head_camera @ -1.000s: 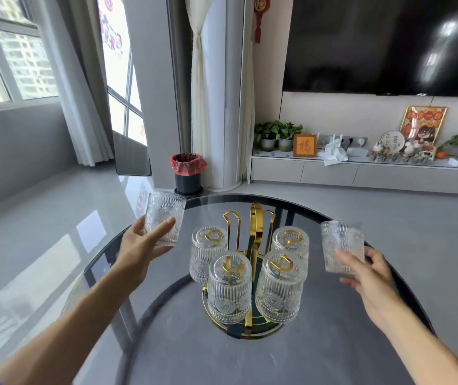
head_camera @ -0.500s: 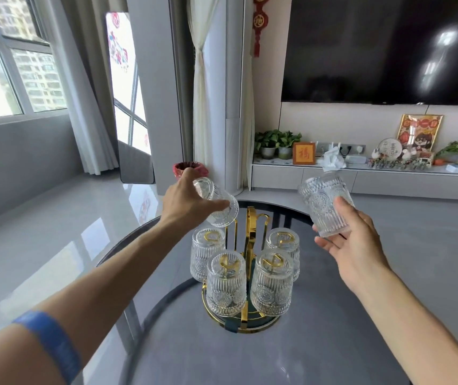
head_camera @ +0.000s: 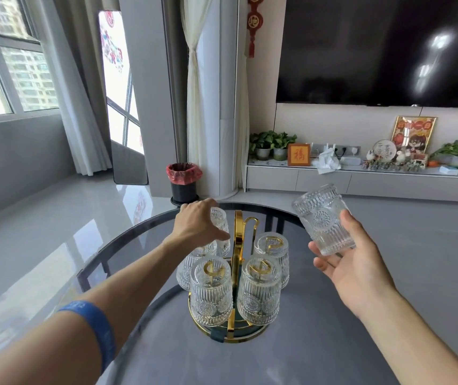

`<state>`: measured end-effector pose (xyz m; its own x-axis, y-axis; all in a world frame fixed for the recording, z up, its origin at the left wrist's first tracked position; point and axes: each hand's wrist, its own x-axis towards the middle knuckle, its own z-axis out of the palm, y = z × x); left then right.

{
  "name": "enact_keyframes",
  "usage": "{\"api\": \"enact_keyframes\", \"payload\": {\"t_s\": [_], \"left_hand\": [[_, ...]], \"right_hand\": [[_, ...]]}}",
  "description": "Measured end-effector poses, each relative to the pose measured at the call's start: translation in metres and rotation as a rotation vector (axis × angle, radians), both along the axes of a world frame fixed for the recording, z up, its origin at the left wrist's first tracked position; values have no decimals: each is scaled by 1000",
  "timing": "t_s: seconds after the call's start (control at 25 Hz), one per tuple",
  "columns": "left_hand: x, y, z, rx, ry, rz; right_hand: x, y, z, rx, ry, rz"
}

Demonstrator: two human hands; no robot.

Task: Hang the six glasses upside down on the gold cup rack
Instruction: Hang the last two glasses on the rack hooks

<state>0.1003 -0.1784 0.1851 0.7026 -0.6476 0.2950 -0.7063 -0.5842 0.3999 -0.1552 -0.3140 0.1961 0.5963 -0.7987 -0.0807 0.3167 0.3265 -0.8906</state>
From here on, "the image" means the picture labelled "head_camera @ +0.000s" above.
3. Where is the black wall television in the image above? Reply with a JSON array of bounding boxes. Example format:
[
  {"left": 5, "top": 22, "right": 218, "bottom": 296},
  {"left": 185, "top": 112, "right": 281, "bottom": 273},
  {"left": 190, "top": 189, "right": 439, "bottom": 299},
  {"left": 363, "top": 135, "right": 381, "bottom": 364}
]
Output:
[{"left": 275, "top": 0, "right": 458, "bottom": 109}]

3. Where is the large gold framed picture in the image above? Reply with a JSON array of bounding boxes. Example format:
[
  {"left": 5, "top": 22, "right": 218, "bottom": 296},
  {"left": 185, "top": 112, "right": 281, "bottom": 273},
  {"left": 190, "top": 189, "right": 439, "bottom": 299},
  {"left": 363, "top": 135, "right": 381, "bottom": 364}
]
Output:
[{"left": 390, "top": 115, "right": 438, "bottom": 155}]

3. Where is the large side window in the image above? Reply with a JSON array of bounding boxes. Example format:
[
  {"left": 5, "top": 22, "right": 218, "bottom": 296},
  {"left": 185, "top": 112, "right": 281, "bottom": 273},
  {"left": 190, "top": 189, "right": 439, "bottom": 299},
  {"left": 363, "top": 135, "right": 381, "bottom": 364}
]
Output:
[{"left": 0, "top": 0, "right": 61, "bottom": 127}]

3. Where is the round white decorative plate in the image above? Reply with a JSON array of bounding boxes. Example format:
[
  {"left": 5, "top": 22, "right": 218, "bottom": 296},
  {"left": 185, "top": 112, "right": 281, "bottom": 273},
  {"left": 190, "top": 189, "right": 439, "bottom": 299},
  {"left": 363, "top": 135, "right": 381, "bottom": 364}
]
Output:
[{"left": 372, "top": 139, "right": 397, "bottom": 161}]

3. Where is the person's right forearm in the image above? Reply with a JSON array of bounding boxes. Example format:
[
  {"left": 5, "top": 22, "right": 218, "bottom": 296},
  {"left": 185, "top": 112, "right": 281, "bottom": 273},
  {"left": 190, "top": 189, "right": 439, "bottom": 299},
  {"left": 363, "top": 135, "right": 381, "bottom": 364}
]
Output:
[{"left": 357, "top": 286, "right": 458, "bottom": 385}]

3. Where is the blue wristband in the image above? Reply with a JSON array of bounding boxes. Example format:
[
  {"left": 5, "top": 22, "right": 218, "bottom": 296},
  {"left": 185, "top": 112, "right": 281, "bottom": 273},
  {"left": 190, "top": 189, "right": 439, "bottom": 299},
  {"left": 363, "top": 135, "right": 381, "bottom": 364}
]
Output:
[{"left": 57, "top": 300, "right": 117, "bottom": 373}]

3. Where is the balcony door window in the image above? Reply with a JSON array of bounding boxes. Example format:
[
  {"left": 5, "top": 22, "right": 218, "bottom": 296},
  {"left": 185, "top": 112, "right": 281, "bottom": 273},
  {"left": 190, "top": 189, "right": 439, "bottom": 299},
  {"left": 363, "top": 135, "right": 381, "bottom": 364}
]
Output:
[{"left": 99, "top": 11, "right": 146, "bottom": 157}]

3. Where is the group of clear embossed glasses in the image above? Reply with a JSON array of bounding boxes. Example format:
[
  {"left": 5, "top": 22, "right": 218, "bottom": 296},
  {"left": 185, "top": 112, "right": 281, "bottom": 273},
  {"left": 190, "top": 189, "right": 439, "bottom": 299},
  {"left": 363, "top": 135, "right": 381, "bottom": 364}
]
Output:
[{"left": 176, "top": 232, "right": 290, "bottom": 327}]

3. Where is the round dark glass table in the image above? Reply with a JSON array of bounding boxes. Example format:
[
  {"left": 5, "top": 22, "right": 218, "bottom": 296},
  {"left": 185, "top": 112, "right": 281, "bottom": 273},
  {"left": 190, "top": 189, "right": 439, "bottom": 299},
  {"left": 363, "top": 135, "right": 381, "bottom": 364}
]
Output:
[{"left": 76, "top": 202, "right": 398, "bottom": 385}]

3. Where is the clear embossed drinking glass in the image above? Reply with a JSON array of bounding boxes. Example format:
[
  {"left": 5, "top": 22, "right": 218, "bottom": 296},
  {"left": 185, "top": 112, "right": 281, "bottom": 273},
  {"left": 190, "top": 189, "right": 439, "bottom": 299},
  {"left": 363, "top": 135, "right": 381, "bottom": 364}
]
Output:
[
  {"left": 209, "top": 207, "right": 231, "bottom": 258},
  {"left": 292, "top": 184, "right": 356, "bottom": 257}
]

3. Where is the golden cup rack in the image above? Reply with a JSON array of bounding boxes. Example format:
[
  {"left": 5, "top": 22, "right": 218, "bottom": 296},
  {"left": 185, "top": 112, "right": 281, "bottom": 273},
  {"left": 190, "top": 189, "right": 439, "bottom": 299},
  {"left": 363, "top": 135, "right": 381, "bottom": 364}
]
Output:
[{"left": 188, "top": 210, "right": 272, "bottom": 343}]

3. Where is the row of small figurines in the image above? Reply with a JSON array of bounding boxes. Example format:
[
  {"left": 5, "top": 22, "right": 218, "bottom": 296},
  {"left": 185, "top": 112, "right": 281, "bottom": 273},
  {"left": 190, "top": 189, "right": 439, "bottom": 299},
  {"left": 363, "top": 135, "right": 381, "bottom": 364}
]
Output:
[{"left": 363, "top": 158, "right": 428, "bottom": 173}]

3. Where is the person's left hand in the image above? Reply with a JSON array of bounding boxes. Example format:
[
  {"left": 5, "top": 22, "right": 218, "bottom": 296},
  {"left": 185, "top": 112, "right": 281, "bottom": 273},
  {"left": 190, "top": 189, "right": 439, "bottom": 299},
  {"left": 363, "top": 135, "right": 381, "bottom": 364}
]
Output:
[{"left": 171, "top": 198, "right": 231, "bottom": 253}]

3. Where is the red hanging knot ornament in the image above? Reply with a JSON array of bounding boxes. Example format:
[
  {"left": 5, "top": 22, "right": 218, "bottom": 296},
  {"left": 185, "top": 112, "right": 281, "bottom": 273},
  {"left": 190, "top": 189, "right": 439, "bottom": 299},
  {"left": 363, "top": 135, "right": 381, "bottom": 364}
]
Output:
[{"left": 247, "top": 0, "right": 265, "bottom": 59}]

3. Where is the person's right hand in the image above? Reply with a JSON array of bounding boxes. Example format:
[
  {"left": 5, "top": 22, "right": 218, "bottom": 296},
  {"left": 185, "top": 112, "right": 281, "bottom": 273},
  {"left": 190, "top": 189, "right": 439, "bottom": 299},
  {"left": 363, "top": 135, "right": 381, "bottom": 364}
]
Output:
[{"left": 308, "top": 209, "right": 398, "bottom": 319}]

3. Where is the white standing air conditioner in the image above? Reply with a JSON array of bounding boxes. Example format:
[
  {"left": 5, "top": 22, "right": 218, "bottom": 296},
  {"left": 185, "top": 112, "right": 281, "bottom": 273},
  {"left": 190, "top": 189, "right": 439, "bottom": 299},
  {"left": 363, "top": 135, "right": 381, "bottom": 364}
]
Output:
[{"left": 196, "top": 0, "right": 250, "bottom": 199}]

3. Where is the tied white sheer curtain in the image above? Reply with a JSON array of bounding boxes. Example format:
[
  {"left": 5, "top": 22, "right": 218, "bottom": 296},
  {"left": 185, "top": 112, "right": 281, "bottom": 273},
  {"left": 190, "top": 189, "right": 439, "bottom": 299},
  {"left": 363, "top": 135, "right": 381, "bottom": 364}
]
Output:
[{"left": 180, "top": 0, "right": 214, "bottom": 169}]

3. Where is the small orange framed picture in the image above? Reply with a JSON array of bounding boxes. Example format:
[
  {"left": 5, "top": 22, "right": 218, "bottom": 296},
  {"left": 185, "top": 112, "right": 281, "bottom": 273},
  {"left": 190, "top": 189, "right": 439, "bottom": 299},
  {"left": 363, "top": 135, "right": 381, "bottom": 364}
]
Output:
[{"left": 287, "top": 143, "right": 312, "bottom": 167}]

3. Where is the potted green plant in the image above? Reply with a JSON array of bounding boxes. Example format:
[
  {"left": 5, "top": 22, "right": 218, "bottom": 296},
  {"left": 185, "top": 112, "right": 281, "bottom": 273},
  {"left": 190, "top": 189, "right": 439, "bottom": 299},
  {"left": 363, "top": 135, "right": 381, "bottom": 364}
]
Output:
[
  {"left": 272, "top": 132, "right": 298, "bottom": 161},
  {"left": 249, "top": 131, "right": 277, "bottom": 161}
]

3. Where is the person's left forearm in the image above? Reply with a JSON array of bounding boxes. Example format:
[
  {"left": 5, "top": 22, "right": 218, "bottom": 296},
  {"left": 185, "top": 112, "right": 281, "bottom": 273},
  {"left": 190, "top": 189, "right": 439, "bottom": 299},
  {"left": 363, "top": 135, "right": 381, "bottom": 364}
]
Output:
[{"left": 0, "top": 236, "right": 197, "bottom": 385}]

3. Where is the black bin with red bag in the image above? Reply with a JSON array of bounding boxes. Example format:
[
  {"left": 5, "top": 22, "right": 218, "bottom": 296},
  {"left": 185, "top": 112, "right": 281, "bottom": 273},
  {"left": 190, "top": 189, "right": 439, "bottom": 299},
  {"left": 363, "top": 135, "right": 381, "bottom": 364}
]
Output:
[{"left": 166, "top": 163, "right": 204, "bottom": 207}]

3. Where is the crumpled white plastic bag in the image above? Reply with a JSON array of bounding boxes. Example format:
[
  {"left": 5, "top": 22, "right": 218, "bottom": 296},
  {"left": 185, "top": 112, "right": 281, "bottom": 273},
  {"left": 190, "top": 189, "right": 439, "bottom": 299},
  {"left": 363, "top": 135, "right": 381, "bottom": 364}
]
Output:
[{"left": 313, "top": 148, "right": 342, "bottom": 175}]

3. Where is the wall power socket strip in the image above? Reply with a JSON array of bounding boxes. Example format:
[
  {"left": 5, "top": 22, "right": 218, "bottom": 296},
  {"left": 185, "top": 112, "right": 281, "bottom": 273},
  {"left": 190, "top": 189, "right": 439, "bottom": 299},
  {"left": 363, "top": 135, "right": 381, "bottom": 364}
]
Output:
[{"left": 311, "top": 144, "right": 361, "bottom": 157}]

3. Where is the white low media cabinet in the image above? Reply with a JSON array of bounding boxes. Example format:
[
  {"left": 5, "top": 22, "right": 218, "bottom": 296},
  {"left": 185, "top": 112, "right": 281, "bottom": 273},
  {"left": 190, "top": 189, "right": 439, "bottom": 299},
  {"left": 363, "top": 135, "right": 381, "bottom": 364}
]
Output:
[{"left": 246, "top": 162, "right": 458, "bottom": 204}]

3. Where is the grey white long curtain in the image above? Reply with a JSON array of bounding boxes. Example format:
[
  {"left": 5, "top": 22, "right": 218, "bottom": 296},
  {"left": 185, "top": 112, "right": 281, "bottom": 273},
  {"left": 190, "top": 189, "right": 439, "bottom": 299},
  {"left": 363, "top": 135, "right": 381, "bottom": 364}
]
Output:
[{"left": 51, "top": 0, "right": 112, "bottom": 177}]

